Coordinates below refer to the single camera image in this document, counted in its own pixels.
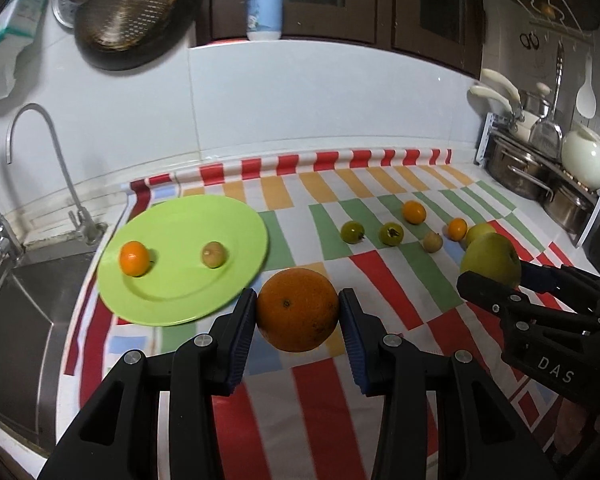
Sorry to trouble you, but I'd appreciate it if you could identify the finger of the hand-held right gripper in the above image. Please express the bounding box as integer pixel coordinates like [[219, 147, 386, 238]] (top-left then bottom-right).
[[456, 270, 600, 333], [519, 259, 600, 313]]

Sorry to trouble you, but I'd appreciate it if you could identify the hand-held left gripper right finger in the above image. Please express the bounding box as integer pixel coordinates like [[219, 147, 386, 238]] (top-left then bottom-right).
[[339, 287, 556, 480]]

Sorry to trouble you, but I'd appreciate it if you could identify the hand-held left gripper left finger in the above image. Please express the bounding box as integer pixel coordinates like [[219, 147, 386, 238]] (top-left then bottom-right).
[[37, 287, 258, 480]]

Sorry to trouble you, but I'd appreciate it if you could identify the large yellow-green guava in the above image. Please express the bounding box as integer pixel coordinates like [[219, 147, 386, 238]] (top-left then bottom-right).
[[460, 232, 522, 291]]

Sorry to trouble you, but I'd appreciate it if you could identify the small green guava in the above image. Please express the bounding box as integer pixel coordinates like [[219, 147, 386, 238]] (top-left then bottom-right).
[[464, 222, 497, 248]]

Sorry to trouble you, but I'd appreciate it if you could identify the green tomato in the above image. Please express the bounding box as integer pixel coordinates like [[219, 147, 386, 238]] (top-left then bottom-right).
[[340, 220, 366, 245], [379, 222, 405, 247]]

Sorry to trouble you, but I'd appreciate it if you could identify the green plate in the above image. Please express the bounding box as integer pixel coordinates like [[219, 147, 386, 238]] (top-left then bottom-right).
[[96, 196, 271, 327]]

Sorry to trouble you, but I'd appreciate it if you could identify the person's right hand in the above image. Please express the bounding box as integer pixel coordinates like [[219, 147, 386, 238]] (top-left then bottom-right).
[[554, 400, 600, 461]]

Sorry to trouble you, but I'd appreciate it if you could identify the small steel pot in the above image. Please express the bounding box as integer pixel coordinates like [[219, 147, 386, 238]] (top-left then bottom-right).
[[542, 180, 600, 233]]

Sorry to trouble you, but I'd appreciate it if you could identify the colourful striped tablecloth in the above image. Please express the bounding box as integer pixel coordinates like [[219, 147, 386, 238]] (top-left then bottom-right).
[[64, 147, 600, 480]]

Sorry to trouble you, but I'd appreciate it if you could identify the large steel pot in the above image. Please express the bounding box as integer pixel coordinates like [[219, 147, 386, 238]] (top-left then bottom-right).
[[485, 132, 556, 201]]

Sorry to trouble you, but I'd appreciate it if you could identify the white teapot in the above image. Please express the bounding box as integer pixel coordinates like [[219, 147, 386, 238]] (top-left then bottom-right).
[[560, 125, 600, 192]]

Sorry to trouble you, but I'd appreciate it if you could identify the steel spatula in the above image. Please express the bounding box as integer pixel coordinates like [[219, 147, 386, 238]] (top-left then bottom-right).
[[529, 40, 566, 161]]

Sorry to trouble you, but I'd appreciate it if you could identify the white pot rack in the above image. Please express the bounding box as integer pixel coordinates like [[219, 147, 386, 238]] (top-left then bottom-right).
[[475, 112, 600, 248]]

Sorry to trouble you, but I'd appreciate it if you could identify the white rice paddle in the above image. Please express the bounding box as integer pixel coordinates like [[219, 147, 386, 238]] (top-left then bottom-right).
[[575, 52, 597, 120]]

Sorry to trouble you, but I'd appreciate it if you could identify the thin curved faucet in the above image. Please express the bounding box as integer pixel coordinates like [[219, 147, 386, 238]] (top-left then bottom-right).
[[6, 103, 106, 247]]

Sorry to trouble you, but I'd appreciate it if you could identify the steel sink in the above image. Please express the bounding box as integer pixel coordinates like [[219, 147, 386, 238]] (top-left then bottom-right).
[[0, 247, 106, 456]]

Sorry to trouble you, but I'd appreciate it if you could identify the large steel faucet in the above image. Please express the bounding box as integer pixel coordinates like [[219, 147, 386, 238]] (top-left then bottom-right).
[[0, 160, 26, 268]]

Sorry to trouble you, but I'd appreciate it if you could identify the white pump bottle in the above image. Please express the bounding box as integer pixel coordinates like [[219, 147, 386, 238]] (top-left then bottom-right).
[[246, 0, 284, 42]]

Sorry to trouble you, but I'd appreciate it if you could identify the black frying pan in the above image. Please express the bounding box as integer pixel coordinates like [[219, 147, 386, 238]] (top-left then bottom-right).
[[74, 0, 201, 72]]

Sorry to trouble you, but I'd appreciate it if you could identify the green tissue pack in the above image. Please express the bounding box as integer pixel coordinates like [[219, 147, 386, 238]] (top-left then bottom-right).
[[0, 0, 56, 106]]

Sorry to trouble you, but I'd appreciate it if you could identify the cream-handled knife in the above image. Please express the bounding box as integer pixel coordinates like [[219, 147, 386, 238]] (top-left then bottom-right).
[[469, 85, 518, 121], [480, 67, 522, 106]]

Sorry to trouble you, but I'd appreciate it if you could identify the white wire lid holder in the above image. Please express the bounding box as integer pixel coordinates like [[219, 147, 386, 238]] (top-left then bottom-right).
[[500, 0, 596, 41]]

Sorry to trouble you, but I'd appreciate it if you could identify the dark wooden window frame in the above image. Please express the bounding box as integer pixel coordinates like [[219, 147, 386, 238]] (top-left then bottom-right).
[[195, 0, 486, 81]]

